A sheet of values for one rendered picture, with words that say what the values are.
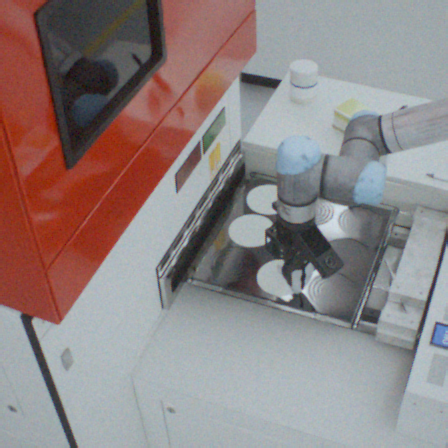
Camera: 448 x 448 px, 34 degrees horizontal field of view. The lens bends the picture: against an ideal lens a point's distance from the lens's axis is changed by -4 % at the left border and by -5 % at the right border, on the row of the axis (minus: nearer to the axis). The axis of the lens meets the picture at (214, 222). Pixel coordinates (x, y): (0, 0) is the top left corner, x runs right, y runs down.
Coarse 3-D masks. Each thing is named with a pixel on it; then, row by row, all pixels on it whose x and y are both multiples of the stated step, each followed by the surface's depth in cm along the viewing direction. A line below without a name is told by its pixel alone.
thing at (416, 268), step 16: (416, 240) 165; (432, 240) 165; (416, 256) 161; (432, 256) 161; (400, 272) 158; (416, 272) 158; (432, 272) 158; (400, 304) 152; (384, 336) 147; (400, 336) 146
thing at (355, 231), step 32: (224, 224) 169; (320, 224) 168; (352, 224) 167; (384, 224) 166; (224, 256) 162; (256, 256) 162; (352, 256) 160; (256, 288) 155; (320, 288) 154; (352, 288) 153
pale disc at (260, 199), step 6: (258, 186) 178; (264, 186) 178; (270, 186) 178; (276, 186) 177; (252, 192) 176; (258, 192) 176; (264, 192) 176; (270, 192) 176; (276, 192) 176; (252, 198) 175; (258, 198) 175; (264, 198) 175; (270, 198) 175; (276, 198) 174; (252, 204) 173; (258, 204) 173; (264, 204) 173; (270, 204) 173; (258, 210) 172; (264, 210) 172; (270, 210) 172
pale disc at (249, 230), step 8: (248, 216) 171; (256, 216) 170; (232, 224) 169; (240, 224) 169; (248, 224) 169; (256, 224) 169; (264, 224) 168; (232, 232) 167; (240, 232) 167; (248, 232) 167; (256, 232) 167; (264, 232) 167; (232, 240) 165; (240, 240) 165; (248, 240) 165; (256, 240) 165; (264, 240) 165
